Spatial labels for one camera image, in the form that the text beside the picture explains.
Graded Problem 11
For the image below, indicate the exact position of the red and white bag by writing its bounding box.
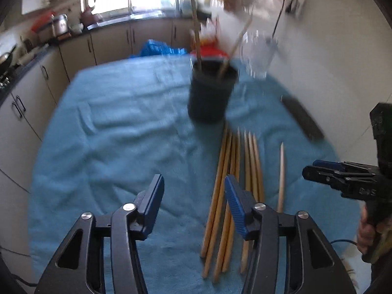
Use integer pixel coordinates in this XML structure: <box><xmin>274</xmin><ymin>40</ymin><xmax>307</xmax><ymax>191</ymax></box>
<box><xmin>190</xmin><ymin>18</ymin><xmax>229</xmax><ymax>60</ymax></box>

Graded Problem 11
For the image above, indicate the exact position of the black power cable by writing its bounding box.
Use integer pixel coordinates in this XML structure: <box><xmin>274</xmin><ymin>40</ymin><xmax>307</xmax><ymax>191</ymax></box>
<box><xmin>269</xmin><ymin>0</ymin><xmax>288</xmax><ymax>46</ymax></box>

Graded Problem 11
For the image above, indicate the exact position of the wooden chopstick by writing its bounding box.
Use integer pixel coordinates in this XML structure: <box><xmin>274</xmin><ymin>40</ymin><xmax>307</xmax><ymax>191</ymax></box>
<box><xmin>219</xmin><ymin>18</ymin><xmax>253</xmax><ymax>77</ymax></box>
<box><xmin>276</xmin><ymin>142</ymin><xmax>286</xmax><ymax>213</ymax></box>

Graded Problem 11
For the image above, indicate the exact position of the bundle of wooden chopsticks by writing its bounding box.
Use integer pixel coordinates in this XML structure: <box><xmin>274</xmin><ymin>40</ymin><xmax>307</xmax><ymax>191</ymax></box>
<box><xmin>200</xmin><ymin>127</ymin><xmax>265</xmax><ymax>282</ymax></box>

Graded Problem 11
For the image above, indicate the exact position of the brown clay pot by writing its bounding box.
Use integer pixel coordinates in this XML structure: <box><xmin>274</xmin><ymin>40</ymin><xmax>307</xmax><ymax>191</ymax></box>
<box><xmin>80</xmin><ymin>8</ymin><xmax>96</xmax><ymax>26</ymax></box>

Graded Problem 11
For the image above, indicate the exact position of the blue fleece blanket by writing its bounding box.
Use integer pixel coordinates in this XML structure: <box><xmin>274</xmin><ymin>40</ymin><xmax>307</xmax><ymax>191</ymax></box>
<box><xmin>29</xmin><ymin>56</ymin><xmax>356</xmax><ymax>294</ymax></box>

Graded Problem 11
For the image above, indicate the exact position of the thin black cable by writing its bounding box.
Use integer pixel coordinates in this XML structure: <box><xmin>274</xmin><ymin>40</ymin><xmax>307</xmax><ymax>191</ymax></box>
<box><xmin>329</xmin><ymin>239</ymin><xmax>359</xmax><ymax>247</ymax></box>

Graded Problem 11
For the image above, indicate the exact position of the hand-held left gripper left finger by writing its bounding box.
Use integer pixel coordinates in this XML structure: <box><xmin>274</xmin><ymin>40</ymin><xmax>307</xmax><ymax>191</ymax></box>
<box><xmin>34</xmin><ymin>174</ymin><xmax>165</xmax><ymax>294</ymax></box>

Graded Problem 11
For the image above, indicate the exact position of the dark grey utensil holder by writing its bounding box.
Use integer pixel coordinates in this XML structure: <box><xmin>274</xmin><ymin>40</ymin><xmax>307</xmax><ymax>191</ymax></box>
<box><xmin>187</xmin><ymin>59</ymin><xmax>239</xmax><ymax>124</ymax></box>

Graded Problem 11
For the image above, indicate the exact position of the red plastic item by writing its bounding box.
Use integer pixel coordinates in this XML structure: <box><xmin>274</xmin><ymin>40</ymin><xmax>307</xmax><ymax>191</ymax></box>
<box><xmin>31</xmin><ymin>12</ymin><xmax>57</xmax><ymax>34</ymax></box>

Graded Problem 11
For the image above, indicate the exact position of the black smartphone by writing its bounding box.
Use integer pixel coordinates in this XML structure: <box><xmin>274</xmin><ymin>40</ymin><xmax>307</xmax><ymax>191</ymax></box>
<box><xmin>281</xmin><ymin>95</ymin><xmax>325</xmax><ymax>143</ymax></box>

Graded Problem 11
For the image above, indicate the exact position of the clear glass pitcher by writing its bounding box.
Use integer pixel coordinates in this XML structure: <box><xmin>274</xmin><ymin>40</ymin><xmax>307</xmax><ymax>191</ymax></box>
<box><xmin>240</xmin><ymin>31</ymin><xmax>278</xmax><ymax>80</ymax></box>

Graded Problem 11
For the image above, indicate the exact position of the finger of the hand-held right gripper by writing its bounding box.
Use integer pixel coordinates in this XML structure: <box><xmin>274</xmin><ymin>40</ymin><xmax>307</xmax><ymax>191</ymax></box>
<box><xmin>313</xmin><ymin>160</ymin><xmax>379</xmax><ymax>176</ymax></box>
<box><xmin>303</xmin><ymin>165</ymin><xmax>379</xmax><ymax>198</ymax></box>

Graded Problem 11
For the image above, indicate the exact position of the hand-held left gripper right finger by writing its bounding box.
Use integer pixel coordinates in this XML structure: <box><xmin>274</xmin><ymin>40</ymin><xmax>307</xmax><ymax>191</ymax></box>
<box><xmin>224</xmin><ymin>174</ymin><xmax>357</xmax><ymax>294</ymax></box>

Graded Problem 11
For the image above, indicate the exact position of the blue plastic bag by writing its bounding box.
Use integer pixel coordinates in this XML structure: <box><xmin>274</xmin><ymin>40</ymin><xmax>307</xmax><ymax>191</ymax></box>
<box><xmin>129</xmin><ymin>39</ymin><xmax>188</xmax><ymax>59</ymax></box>

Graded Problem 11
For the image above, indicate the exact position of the person's right hand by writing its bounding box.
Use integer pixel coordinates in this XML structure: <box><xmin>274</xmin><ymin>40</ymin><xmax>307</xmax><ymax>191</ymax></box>
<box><xmin>357</xmin><ymin>205</ymin><xmax>382</xmax><ymax>255</ymax></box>

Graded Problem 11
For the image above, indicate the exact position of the black wok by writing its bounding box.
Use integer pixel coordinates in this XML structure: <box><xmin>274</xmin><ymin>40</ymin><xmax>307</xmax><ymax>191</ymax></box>
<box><xmin>0</xmin><ymin>44</ymin><xmax>19</xmax><ymax>74</ymax></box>

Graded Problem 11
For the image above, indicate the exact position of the steel electric cooker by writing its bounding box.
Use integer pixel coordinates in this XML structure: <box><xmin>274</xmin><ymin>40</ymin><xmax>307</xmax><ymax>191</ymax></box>
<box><xmin>50</xmin><ymin>14</ymin><xmax>69</xmax><ymax>37</ymax></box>

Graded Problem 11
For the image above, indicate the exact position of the black kitchen countertop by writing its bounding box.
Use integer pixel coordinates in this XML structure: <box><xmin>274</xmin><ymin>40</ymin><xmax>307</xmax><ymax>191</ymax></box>
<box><xmin>0</xmin><ymin>11</ymin><xmax>184</xmax><ymax>105</ymax></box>

